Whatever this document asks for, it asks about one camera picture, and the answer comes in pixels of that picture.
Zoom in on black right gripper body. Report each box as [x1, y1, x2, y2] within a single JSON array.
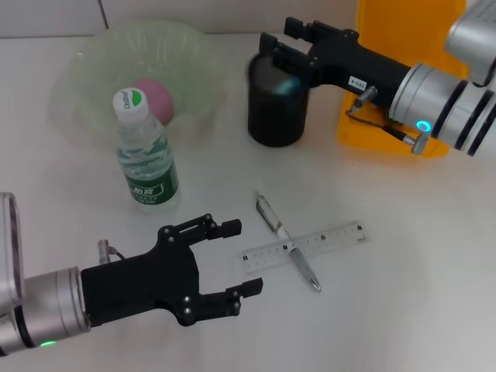
[[305, 27, 414, 112]]

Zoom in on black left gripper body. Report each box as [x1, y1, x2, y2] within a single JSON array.
[[80, 224, 209, 329]]

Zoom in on blue scissors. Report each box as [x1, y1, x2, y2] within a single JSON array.
[[270, 74, 302, 97]]

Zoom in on green label water bottle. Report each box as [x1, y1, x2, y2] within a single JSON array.
[[112, 88, 181, 214]]

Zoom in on transparent plastic ruler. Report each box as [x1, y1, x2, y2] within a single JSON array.
[[240, 220, 371, 275]]

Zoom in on pink peach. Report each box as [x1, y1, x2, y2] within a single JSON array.
[[129, 77, 174, 126]]

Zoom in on grey white ballpoint pen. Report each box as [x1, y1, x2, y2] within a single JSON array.
[[253, 189, 322, 293]]

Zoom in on black mesh pen holder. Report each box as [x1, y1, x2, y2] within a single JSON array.
[[246, 52, 311, 148]]

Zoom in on translucent green fruit plate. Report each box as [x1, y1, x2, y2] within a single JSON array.
[[48, 19, 229, 148]]

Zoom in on yellow plastic bin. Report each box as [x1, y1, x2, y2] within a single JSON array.
[[335, 0, 470, 159]]

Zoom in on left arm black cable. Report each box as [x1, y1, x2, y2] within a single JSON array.
[[96, 239, 128, 265]]

